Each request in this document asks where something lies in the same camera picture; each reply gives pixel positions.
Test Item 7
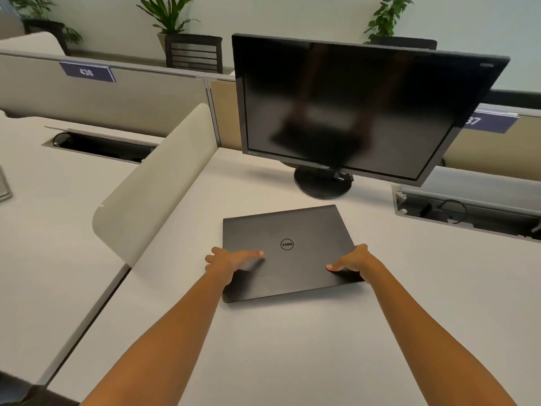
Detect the person's left hand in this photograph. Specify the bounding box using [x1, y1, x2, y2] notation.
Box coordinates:
[205, 247, 266, 288]

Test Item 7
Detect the person's right hand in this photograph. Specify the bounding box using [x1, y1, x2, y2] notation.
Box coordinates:
[326, 244, 383, 286]

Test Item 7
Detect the black laptop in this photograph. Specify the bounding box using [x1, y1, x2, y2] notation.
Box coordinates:
[222, 204, 367, 304]

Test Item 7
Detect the person's right forearm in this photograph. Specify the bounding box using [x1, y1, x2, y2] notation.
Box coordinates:
[363, 260, 520, 406]

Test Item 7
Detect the person's left forearm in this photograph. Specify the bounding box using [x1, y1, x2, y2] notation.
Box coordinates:
[80, 272, 234, 406]

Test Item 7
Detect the beige curved desk divider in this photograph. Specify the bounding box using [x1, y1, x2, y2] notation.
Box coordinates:
[92, 102, 219, 267]
[0, 31, 67, 58]

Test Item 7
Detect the wood-coloured partition panel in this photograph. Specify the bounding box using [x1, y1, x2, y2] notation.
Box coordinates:
[210, 78, 244, 151]

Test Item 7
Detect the black computer monitor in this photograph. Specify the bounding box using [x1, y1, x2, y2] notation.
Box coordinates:
[231, 33, 511, 200]

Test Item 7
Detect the long beige partition panel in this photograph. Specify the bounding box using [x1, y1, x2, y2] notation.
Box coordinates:
[0, 50, 237, 140]

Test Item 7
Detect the blue number label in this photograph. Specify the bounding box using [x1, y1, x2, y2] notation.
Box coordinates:
[59, 61, 116, 84]
[462, 108, 520, 135]

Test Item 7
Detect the green small-leaf potted plant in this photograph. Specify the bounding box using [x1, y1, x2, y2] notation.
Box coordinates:
[363, 0, 415, 43]

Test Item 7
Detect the green broad-leaf potted plant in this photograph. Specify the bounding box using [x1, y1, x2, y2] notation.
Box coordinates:
[136, 0, 201, 37]

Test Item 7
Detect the black cable loop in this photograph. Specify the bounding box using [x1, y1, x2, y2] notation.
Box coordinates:
[438, 199, 468, 225]

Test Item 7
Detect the open desk cable tray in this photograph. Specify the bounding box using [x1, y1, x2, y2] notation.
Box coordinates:
[393, 183, 541, 242]
[41, 127, 158, 165]

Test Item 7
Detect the black partition top rail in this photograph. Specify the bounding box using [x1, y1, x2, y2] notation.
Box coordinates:
[485, 89, 541, 111]

